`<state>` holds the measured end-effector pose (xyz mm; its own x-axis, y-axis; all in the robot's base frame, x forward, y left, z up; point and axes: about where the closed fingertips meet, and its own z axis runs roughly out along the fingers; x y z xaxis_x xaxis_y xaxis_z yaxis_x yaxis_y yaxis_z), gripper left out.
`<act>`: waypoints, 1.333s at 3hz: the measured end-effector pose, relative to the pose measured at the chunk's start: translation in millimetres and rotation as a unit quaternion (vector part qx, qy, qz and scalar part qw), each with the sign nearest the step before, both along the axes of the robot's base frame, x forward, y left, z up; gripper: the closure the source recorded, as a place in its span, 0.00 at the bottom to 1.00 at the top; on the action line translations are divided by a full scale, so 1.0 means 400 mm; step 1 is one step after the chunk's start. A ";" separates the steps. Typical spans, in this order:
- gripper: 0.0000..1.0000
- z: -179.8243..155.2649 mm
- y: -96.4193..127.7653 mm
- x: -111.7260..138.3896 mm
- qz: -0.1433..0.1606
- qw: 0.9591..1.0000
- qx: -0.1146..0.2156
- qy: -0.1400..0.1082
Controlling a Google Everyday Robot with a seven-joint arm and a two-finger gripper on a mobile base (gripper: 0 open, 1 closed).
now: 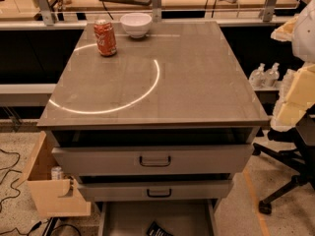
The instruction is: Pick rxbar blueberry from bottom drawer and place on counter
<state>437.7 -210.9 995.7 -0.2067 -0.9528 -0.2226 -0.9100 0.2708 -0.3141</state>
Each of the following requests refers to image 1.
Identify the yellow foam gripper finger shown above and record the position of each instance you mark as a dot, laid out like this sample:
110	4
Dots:
299	98
284	32

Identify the dark blueberry rxbar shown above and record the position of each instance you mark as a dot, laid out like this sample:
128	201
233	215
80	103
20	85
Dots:
158	230

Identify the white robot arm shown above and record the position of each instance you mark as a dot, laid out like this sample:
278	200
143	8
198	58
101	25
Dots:
303	47

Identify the grey drawer cabinet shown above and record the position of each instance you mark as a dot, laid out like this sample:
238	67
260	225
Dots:
179	86

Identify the top grey drawer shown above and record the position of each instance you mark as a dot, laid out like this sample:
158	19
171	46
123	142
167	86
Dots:
134	161

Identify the grey drawer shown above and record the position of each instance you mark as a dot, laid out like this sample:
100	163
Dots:
156	191
175	218
134	161

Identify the middle grey drawer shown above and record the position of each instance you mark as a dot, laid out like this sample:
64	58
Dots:
156	191

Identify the bottom grey drawer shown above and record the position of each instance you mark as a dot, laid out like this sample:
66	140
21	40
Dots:
175	218

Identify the right clear pump bottle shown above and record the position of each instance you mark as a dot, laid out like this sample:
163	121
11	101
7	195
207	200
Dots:
271	76

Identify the black office chair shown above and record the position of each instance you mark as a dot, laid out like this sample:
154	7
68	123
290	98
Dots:
301	158

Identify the white ceramic bowl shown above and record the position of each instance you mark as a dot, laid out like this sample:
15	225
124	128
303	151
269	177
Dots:
136	25

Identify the red soda can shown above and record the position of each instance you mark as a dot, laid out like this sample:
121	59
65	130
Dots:
105	38

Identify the small silver can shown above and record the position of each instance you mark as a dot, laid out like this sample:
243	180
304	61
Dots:
57	173

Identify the wooden side box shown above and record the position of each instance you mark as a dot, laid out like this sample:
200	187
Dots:
52	198

